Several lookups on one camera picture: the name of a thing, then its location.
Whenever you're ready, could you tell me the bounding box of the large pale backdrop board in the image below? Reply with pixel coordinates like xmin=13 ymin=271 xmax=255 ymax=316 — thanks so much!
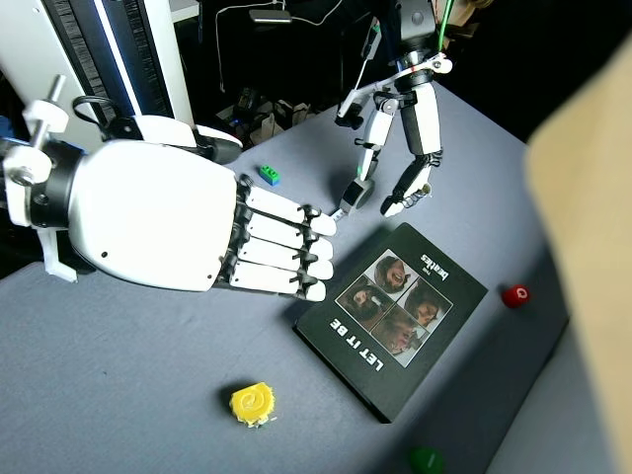
xmin=525 ymin=39 xmax=632 ymax=474

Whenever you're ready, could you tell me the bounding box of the black Let It Be book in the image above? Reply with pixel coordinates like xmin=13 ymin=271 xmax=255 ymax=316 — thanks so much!
xmin=293 ymin=221 xmax=490 ymax=425

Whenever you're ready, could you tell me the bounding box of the small dark green toy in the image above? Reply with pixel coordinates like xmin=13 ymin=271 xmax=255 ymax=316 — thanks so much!
xmin=408 ymin=446 xmax=448 ymax=474

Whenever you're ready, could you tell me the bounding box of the grey table cloth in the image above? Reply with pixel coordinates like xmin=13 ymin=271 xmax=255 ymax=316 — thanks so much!
xmin=0 ymin=81 xmax=574 ymax=474

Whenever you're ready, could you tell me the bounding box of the yellow swirl toy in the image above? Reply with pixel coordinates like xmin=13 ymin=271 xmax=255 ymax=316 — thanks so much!
xmin=228 ymin=380 xmax=277 ymax=429

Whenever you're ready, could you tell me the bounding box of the thin green cable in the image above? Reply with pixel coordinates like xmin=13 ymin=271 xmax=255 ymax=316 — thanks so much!
xmin=436 ymin=0 xmax=456 ymax=53

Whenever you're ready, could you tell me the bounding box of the white and black tape measure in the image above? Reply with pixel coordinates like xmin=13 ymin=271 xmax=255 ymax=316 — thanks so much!
xmin=330 ymin=176 xmax=376 ymax=222

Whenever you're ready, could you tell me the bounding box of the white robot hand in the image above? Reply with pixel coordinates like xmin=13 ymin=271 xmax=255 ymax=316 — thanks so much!
xmin=66 ymin=114 xmax=340 ymax=303
xmin=354 ymin=81 xmax=444 ymax=219

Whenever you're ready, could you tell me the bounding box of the grey power adapter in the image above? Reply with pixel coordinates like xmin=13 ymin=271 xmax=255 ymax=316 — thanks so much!
xmin=249 ymin=8 xmax=293 ymax=24

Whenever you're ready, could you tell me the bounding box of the white robot torso column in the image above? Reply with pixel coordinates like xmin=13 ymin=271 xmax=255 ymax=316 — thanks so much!
xmin=0 ymin=0 xmax=197 ymax=154

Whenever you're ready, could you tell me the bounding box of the small red toy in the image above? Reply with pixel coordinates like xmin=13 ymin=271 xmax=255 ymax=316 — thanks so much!
xmin=501 ymin=283 xmax=530 ymax=311

